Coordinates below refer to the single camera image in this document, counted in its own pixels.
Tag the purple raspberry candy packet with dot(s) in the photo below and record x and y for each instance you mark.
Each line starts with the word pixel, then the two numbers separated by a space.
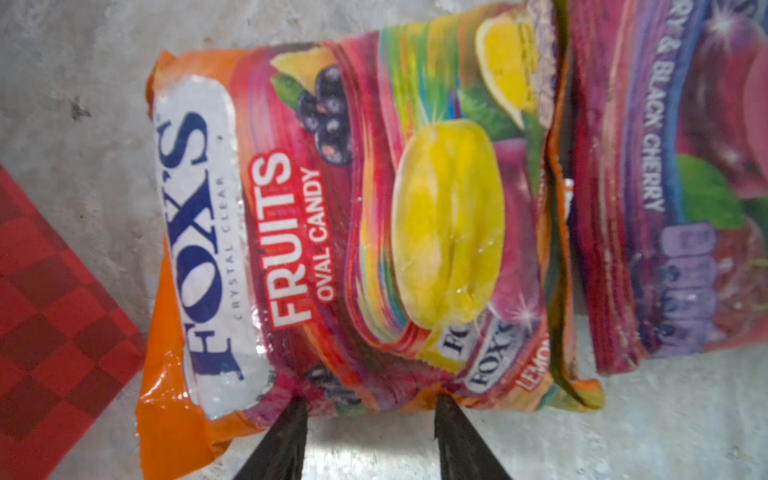
pixel 669 158

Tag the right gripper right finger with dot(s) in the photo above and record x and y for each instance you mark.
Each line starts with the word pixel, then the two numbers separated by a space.
pixel 464 455

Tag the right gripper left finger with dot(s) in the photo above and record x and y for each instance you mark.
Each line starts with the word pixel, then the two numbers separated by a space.
pixel 280 453

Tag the red paper gift bag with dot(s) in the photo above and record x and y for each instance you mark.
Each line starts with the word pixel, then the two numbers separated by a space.
pixel 67 349

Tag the orange fruits candy packet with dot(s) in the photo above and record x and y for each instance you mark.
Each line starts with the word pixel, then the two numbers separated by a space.
pixel 364 224

